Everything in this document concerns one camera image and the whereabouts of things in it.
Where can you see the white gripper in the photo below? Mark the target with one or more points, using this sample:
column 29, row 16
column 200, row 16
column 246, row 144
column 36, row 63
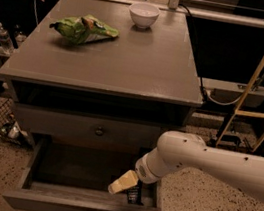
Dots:
column 145, row 172

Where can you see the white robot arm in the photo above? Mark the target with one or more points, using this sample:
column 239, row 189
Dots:
column 176, row 150

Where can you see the open grey middle drawer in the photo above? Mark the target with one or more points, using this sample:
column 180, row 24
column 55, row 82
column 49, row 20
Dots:
column 65, row 177

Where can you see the closed grey top drawer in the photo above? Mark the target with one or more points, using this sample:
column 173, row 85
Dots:
column 56, row 123

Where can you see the grey wooden drawer cabinet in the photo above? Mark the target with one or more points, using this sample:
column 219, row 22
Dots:
column 145, row 77

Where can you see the green chip bag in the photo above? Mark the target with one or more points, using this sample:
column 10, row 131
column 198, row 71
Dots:
column 80, row 30

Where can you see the white ceramic bowl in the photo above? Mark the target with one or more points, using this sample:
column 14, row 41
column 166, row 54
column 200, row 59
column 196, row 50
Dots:
column 144, row 14

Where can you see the clear plastic water bottle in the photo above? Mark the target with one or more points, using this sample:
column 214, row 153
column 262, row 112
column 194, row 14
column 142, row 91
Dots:
column 6, row 41

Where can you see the wire mesh basket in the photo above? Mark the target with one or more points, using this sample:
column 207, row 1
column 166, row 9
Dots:
column 9, row 128

